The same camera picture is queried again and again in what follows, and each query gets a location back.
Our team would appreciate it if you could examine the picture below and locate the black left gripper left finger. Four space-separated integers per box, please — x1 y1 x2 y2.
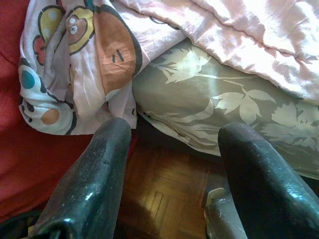
31 117 132 239

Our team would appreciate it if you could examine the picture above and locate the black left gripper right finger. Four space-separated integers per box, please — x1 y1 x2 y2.
218 121 319 239

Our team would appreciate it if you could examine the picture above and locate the pink cartoon print blanket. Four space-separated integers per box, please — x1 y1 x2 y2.
18 0 319 136

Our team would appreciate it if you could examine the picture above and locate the beige floral bedspread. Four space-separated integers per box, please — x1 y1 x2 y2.
132 39 319 180

